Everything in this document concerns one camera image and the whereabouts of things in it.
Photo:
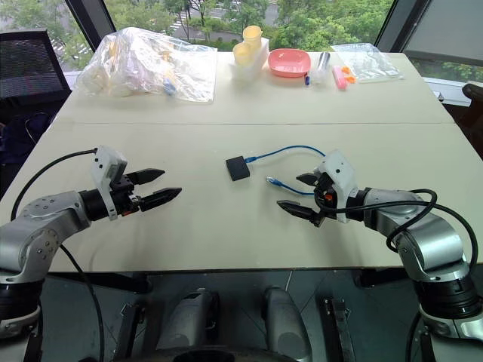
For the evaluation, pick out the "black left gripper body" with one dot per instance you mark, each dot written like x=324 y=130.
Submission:
x=125 y=195

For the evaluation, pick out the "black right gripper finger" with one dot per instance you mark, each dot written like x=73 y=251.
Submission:
x=307 y=178
x=296 y=209

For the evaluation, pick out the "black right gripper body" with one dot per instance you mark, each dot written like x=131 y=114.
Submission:
x=324 y=194

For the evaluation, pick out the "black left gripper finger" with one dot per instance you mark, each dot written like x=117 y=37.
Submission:
x=160 y=197
x=148 y=175

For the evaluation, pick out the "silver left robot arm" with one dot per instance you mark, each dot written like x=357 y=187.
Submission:
x=41 y=226

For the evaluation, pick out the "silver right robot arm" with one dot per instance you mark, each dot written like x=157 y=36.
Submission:
x=422 y=234

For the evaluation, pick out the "small black box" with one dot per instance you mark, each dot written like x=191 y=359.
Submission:
x=237 y=168

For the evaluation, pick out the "pink rectangular block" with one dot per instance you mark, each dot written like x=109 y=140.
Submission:
x=339 y=77

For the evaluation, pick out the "large clear plastic bag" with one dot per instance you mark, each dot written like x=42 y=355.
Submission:
x=147 y=68

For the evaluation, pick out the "orange small clip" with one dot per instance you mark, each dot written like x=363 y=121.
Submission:
x=351 y=79
x=345 y=70

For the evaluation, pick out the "clear plastic tube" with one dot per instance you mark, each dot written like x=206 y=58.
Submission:
x=321 y=67

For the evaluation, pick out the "silver right robot leg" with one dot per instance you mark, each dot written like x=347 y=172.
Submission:
x=285 y=324

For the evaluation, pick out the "silver robot leg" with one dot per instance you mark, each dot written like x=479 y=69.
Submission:
x=188 y=324
x=285 y=324

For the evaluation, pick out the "pink plastic plate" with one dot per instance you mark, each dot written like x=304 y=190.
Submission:
x=290 y=62

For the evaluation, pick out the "silver left robot leg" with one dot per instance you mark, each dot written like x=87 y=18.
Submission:
x=188 y=324

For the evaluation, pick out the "small clear plastic bag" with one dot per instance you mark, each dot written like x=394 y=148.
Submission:
x=368 y=62

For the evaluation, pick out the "pale yellow plastic cup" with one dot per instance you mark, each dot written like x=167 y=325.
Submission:
x=252 y=37
x=243 y=53

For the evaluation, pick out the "black mesh office chair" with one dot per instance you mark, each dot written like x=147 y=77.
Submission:
x=28 y=64

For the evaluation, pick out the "dark brown chair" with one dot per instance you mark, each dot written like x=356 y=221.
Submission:
x=473 y=113

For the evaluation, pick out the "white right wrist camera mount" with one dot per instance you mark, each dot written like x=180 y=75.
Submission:
x=339 y=177

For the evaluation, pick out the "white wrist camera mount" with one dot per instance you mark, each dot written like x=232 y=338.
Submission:
x=106 y=169
x=339 y=177

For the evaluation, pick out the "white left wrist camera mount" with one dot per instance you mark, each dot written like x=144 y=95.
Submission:
x=106 y=169

